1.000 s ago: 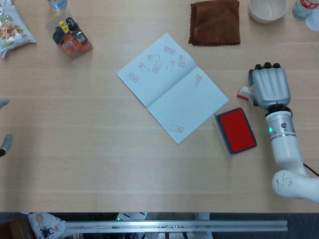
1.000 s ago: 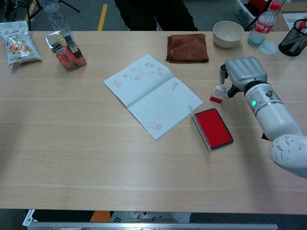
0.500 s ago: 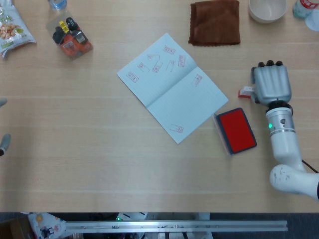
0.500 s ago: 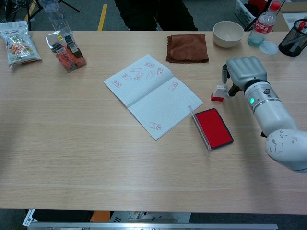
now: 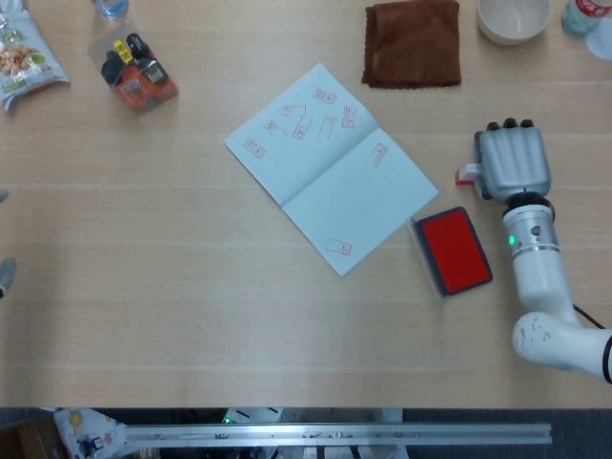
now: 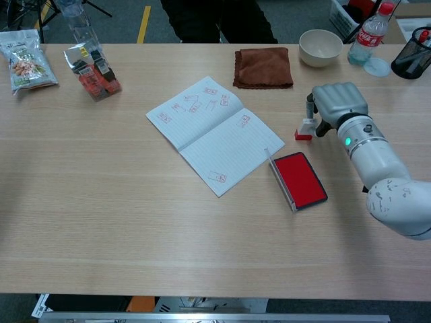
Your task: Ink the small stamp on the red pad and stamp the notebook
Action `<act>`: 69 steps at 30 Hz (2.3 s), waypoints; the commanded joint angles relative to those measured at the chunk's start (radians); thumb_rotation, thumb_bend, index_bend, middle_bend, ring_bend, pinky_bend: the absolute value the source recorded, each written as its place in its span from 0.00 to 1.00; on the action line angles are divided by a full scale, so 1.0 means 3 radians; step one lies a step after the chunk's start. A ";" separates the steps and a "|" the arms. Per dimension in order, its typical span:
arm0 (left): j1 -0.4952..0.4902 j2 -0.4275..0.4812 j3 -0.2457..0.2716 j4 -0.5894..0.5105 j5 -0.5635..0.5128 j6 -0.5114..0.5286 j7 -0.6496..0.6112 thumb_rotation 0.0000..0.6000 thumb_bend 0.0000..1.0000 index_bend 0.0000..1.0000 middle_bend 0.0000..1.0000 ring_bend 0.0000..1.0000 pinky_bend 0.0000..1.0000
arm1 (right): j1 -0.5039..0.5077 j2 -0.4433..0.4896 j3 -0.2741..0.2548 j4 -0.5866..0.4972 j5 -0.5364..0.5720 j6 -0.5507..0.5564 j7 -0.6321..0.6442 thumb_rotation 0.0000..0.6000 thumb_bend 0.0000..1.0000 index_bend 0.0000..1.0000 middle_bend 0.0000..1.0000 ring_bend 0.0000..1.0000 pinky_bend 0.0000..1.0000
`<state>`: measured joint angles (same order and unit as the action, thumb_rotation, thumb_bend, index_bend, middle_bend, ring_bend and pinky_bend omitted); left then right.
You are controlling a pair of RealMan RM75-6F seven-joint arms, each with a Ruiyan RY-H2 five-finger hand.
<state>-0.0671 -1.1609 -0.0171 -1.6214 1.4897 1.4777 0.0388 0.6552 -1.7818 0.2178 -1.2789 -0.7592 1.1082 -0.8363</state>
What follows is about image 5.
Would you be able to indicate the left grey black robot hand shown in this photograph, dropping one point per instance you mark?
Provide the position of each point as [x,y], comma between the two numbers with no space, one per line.
[7,272]

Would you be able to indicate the clear plastic water bottle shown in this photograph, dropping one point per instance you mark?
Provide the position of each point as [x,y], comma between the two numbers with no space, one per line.
[111,7]

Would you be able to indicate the nut snack bag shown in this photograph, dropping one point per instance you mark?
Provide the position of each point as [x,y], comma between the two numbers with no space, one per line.
[24,52]

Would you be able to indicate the white bowl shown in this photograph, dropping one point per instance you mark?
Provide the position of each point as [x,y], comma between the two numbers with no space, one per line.
[511,21]

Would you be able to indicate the aluminium rail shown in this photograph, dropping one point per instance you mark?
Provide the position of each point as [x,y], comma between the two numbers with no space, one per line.
[334,434]

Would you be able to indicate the cola bottle with red label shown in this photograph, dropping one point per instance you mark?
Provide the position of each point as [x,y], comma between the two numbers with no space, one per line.
[576,16]

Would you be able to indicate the brown folded cloth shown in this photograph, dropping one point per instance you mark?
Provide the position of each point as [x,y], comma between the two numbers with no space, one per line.
[411,43]

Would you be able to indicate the clear bag of sauce packets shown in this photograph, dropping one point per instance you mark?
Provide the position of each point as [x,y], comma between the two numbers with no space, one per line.
[136,72]

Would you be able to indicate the open lined notebook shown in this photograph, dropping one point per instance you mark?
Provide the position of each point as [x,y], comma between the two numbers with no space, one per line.
[330,167]

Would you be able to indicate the small red white stamp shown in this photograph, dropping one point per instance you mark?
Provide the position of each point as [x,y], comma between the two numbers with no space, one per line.
[465,174]

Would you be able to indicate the clear round plastic lid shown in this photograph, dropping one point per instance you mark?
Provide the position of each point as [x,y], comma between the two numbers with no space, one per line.
[601,45]

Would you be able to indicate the white printed bag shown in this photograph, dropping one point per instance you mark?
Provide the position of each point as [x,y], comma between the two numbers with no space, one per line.
[86,430]

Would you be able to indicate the red ink pad with lid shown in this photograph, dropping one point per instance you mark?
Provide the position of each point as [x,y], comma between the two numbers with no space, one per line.
[454,248]

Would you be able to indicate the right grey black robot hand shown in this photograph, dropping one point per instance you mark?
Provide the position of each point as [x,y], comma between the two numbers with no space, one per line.
[514,158]

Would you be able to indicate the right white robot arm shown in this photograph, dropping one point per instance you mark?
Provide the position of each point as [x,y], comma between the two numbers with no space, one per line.
[540,268]

